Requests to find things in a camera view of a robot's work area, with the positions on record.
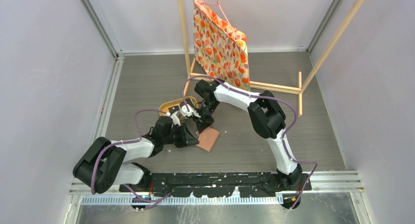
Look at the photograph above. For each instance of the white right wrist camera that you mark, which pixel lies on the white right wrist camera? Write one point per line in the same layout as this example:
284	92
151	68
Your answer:
188	112

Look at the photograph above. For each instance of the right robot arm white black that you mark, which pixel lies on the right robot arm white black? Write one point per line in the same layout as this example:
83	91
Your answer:
267	119

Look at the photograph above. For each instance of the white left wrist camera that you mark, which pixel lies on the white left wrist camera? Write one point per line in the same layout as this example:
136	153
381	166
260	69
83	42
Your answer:
175	116

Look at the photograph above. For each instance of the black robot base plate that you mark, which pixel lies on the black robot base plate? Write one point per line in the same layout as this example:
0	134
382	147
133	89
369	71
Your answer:
215	185

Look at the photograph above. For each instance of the orange floral fabric bag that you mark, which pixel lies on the orange floral fabric bag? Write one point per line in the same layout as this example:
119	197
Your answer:
220	49

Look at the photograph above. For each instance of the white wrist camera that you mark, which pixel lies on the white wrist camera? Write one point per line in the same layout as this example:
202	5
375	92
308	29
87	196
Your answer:
175	116
188	112

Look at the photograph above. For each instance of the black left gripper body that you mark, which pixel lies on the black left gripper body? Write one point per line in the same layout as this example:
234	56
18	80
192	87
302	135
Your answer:
171	137

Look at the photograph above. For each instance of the wooden hanging rack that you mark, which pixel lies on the wooden hanging rack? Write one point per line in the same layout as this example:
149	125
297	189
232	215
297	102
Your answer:
302	85

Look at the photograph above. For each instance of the yellow oval card tray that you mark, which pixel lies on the yellow oval card tray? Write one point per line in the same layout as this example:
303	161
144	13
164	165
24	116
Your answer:
173	106

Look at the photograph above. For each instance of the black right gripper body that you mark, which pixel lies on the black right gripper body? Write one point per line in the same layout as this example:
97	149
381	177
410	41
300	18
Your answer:
208	108

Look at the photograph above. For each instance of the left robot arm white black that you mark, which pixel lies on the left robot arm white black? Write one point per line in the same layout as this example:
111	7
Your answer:
107	163

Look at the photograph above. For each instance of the pink wire hanger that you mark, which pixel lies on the pink wire hanger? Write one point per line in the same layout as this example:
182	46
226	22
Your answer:
218	4

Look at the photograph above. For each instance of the pink blue card holder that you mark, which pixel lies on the pink blue card holder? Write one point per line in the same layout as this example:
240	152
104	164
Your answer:
207	139

